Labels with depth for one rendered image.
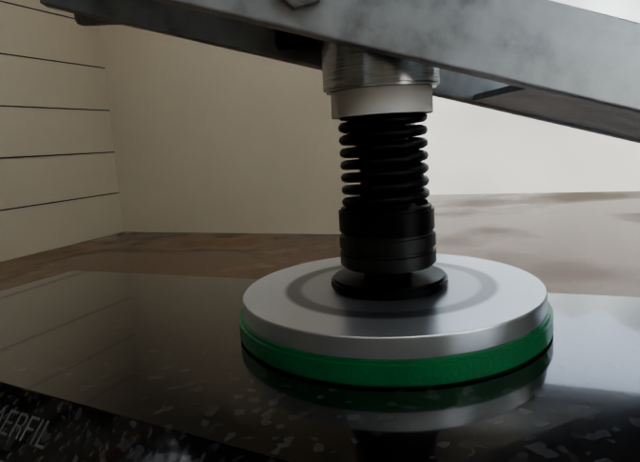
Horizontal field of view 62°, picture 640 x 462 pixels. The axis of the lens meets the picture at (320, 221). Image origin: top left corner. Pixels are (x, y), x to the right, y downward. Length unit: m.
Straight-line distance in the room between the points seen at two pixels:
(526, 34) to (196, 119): 5.93
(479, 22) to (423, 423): 0.22
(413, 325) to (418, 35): 0.17
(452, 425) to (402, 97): 0.19
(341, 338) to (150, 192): 6.43
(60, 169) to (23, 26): 1.47
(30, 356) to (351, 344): 0.23
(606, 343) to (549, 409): 0.10
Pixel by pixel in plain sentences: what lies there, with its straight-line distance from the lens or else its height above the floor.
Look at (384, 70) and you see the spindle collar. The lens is 0.34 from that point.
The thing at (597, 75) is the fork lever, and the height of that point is 0.98.
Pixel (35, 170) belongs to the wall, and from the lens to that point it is 6.23.
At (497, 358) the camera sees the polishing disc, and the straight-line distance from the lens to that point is 0.31.
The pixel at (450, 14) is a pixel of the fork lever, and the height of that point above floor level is 1.02.
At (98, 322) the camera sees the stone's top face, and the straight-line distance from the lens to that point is 0.47.
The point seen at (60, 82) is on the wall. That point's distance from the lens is 6.58.
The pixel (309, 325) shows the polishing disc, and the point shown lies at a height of 0.85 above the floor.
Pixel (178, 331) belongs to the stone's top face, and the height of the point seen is 0.82.
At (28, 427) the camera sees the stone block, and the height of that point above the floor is 0.81.
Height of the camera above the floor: 0.96
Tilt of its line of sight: 9 degrees down
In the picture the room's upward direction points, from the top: 3 degrees counter-clockwise
